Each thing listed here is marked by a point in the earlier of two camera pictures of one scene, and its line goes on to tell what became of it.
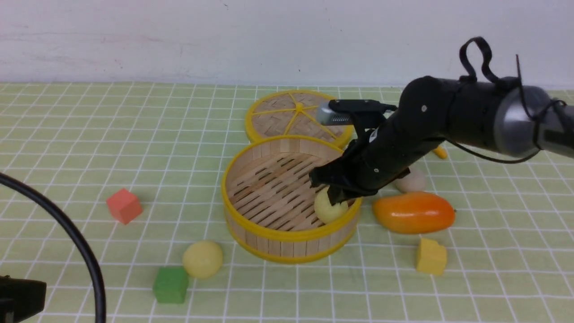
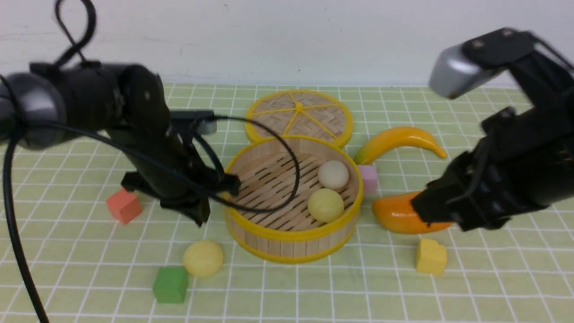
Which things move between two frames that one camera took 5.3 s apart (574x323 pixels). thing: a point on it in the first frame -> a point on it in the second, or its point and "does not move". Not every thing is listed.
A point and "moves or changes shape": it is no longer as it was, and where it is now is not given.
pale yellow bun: (202, 259) does not move
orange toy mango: (413, 212) does not move
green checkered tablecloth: (141, 168) does not move
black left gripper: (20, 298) -> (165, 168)
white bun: (415, 181) moves or changes shape
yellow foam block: (432, 257) does not move
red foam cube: (124, 206) does not move
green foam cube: (170, 284) does not move
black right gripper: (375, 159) -> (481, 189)
